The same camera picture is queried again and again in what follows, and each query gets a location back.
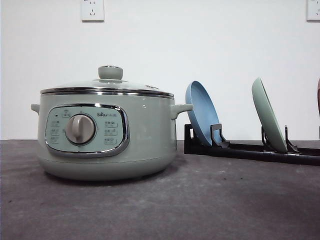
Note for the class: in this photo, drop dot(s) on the dark red plate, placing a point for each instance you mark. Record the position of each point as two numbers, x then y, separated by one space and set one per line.
318 107

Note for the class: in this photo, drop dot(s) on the white wall socket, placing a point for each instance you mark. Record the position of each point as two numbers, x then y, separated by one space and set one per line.
313 11
92 11

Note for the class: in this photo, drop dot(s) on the glass steamer lid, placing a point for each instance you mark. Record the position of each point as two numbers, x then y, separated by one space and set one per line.
110 82

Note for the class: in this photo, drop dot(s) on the green plate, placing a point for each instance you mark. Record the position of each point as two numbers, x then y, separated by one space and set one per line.
273 134

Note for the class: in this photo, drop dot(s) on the white wall socket left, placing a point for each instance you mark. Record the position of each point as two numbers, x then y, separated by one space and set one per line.
92 11

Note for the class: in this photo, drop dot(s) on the white wall socket right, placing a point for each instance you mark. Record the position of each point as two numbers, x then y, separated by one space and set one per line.
313 11

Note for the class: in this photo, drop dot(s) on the blue plate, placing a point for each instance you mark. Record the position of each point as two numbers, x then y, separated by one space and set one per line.
204 113

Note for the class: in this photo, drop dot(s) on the green electric steamer pot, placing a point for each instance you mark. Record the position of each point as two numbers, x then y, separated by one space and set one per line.
106 137

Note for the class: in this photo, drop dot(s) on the black plate rack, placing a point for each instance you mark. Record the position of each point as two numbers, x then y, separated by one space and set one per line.
194 144

